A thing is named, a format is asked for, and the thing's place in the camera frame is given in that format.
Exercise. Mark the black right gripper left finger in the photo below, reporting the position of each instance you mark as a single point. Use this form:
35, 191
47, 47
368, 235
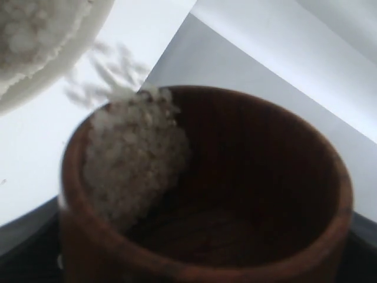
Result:
30, 247

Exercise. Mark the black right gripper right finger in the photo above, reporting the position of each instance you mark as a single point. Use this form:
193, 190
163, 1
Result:
358, 263

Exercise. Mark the brown wooden cup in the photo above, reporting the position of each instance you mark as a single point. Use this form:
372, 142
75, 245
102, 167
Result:
266, 198

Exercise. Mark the small white ceramic bowl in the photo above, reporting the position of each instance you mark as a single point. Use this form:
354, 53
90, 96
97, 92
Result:
39, 39

